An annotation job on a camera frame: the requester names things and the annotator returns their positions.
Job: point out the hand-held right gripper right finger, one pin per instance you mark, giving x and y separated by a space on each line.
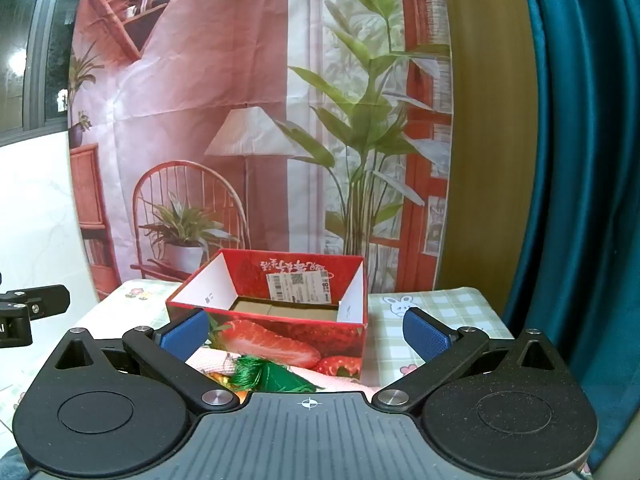
425 332

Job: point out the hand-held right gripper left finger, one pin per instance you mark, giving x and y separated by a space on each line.
182 332

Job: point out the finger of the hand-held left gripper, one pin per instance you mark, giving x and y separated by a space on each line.
45 299

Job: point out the orange floral cloth pouch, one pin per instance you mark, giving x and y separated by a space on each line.
220 381

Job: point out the green tassel ornament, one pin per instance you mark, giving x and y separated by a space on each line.
270 375

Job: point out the red strawberry print cardboard box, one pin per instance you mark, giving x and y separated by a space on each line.
280 342

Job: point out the green checked bunny tablecloth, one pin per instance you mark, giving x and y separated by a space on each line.
440 317

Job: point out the blue clothing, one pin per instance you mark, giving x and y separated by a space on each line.
10 471

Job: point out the printed room scene backdrop cloth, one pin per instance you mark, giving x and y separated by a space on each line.
210 110

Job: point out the teal curtain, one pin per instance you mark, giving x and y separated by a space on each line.
585 160

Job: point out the window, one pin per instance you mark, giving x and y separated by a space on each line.
30 45

